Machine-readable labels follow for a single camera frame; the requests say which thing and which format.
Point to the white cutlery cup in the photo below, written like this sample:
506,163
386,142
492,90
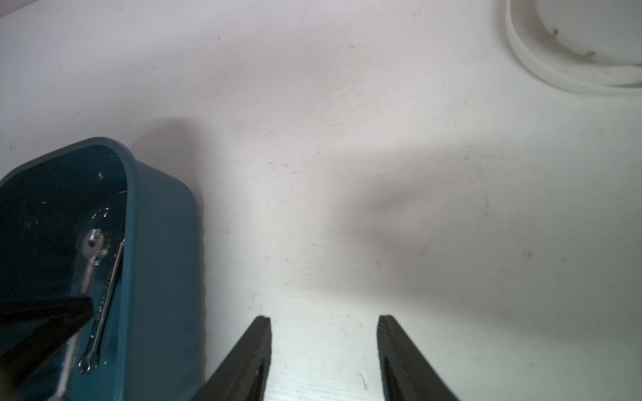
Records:
583,47

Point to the thin silver wrench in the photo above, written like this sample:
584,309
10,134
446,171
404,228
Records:
90,359

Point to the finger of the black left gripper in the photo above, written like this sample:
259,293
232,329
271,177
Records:
51,322

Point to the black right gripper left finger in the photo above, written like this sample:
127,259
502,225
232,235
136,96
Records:
243,374

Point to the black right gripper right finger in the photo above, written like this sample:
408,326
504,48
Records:
406,374

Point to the teal plastic storage box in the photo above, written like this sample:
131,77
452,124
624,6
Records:
151,346

